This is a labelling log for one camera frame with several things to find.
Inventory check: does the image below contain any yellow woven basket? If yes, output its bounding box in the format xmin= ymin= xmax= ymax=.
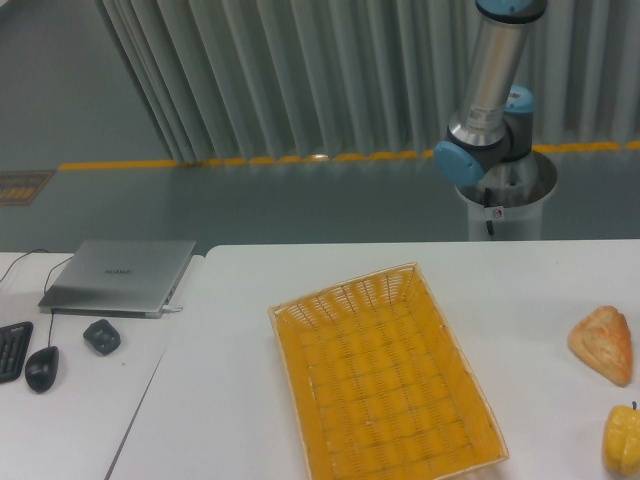
xmin=269 ymin=263 xmax=509 ymax=479

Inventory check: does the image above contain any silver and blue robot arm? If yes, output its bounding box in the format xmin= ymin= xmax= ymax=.
xmin=434 ymin=1 xmax=547 ymax=186

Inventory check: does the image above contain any white cylindrical robot pedestal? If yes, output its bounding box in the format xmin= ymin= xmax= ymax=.
xmin=456 ymin=151 xmax=558 ymax=241

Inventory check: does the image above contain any black mouse cable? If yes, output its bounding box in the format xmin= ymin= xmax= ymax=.
xmin=42 ymin=253 xmax=77 ymax=348

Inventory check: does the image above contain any black keyboard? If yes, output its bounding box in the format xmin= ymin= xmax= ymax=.
xmin=0 ymin=322 xmax=33 ymax=384

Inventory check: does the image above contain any yellow bell pepper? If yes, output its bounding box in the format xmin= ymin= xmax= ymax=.
xmin=602 ymin=401 xmax=639 ymax=477

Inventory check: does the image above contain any black computer mouse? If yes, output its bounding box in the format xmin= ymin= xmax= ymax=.
xmin=25 ymin=346 xmax=59 ymax=394

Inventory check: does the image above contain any black keyboard cable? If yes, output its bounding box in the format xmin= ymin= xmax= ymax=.
xmin=0 ymin=248 xmax=50 ymax=284

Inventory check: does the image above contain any silver closed laptop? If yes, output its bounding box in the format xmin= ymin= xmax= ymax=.
xmin=39 ymin=240 xmax=196 ymax=318

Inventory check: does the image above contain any grey pleated curtain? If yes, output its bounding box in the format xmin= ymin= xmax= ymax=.
xmin=101 ymin=1 xmax=639 ymax=163

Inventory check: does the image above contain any small black gadget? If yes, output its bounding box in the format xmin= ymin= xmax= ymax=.
xmin=83 ymin=319 xmax=121 ymax=356

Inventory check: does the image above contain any black pedestal cable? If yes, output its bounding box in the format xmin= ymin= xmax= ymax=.
xmin=482 ymin=186 xmax=495 ymax=241

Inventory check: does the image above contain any triangular bread pastry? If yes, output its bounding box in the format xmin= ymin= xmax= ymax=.
xmin=567 ymin=306 xmax=634 ymax=387

